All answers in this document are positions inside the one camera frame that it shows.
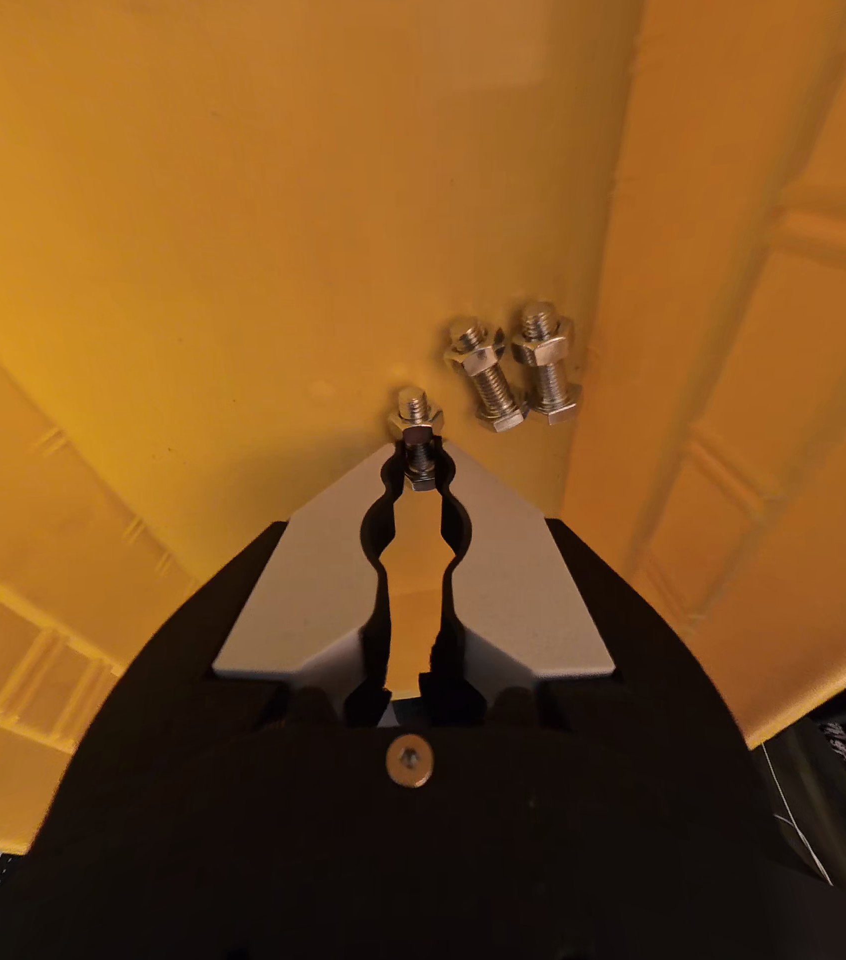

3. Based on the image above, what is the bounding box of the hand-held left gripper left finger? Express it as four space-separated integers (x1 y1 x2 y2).
213 441 403 725

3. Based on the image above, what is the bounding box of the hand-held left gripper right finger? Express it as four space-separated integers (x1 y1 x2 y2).
429 441 615 727

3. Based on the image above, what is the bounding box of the steel hex bolt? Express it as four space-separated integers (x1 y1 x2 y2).
447 316 530 434
513 301 583 426
391 386 445 494

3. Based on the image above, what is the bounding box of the steel hex nut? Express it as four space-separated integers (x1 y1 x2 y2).
511 315 575 369
387 405 445 445
444 324 506 380

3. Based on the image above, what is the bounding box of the yellow plastic bin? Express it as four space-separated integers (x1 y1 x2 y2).
0 0 846 856

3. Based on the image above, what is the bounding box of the thin white cable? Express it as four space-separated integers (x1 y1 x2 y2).
759 741 834 888

